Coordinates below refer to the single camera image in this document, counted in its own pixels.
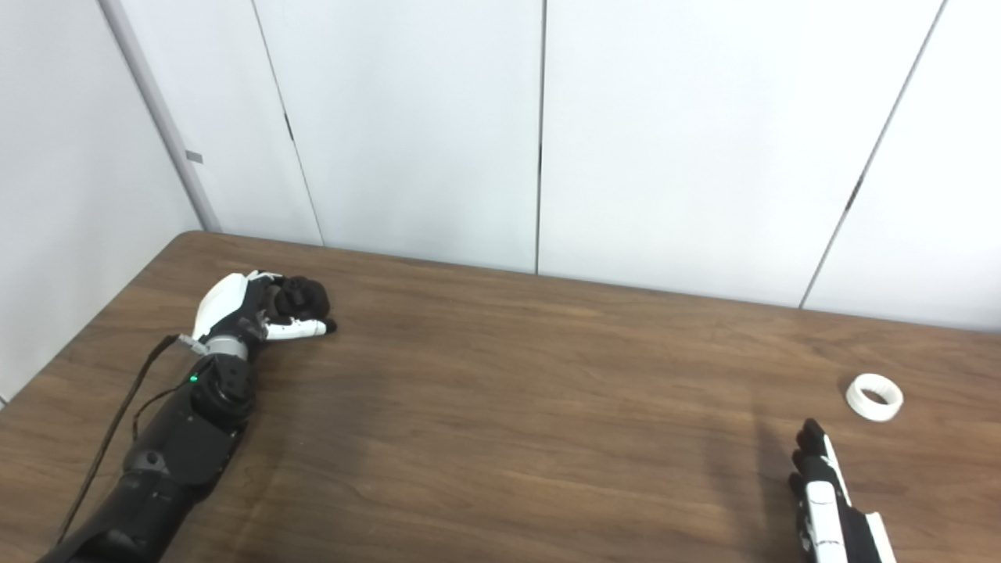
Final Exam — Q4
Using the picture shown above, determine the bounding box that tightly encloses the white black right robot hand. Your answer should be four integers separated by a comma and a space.
788, 418, 898, 563

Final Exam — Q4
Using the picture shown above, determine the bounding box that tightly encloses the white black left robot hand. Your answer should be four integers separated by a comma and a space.
192, 271, 338, 349

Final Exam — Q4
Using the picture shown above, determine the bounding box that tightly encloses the round black plastic part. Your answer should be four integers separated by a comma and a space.
271, 276, 332, 321

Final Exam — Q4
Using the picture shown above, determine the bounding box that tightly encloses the white plastic ring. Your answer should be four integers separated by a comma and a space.
845, 373, 905, 423

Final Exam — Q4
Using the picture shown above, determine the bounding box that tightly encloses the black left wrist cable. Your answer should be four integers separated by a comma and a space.
53, 334, 208, 548

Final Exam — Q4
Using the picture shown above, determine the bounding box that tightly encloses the grey wall corner post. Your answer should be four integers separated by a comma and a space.
98, 0, 224, 233

